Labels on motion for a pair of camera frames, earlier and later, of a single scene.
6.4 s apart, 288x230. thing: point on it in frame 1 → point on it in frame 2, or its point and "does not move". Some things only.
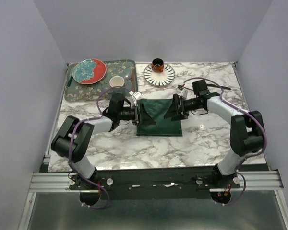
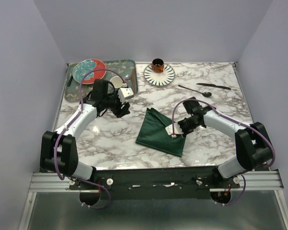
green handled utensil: (70, 81) does not move
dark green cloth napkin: (157, 109) → (152, 134)
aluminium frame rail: (258, 180) does not move
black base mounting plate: (152, 184) does not move
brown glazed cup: (158, 65) does not move
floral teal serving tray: (78, 92) does not move
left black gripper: (142, 116) → (119, 112)
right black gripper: (180, 114) → (185, 132)
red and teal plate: (89, 71) does not move
